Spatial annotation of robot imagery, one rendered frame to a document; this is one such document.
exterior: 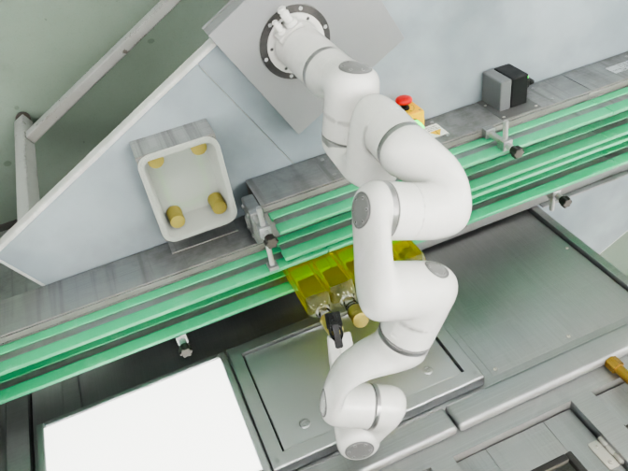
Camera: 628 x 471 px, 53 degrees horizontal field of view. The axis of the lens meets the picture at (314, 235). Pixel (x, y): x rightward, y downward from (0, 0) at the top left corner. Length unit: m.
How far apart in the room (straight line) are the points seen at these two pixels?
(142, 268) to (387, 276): 0.77
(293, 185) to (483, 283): 0.53
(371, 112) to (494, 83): 0.68
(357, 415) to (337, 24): 0.79
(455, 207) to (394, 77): 0.69
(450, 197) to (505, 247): 0.82
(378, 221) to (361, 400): 0.33
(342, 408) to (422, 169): 0.40
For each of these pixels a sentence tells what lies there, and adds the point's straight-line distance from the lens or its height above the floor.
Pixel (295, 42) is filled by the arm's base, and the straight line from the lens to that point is 1.27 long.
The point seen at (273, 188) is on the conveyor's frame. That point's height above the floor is 0.83.
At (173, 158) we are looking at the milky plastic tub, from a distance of 1.41.
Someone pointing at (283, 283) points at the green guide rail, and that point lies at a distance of 1.47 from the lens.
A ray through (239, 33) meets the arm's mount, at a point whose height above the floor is 0.80.
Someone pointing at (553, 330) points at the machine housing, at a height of 1.26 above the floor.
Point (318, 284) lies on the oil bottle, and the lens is 1.37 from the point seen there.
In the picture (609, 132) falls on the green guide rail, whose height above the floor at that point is 0.94.
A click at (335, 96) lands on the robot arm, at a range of 1.10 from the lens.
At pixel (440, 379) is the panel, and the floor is 1.28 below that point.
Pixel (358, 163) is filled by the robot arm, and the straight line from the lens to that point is 1.04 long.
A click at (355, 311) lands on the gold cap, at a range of 1.30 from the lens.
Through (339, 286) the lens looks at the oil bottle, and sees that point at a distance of 1.35.
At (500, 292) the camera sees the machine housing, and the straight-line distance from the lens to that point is 1.60.
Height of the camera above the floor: 2.01
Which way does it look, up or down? 49 degrees down
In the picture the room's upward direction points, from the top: 145 degrees clockwise
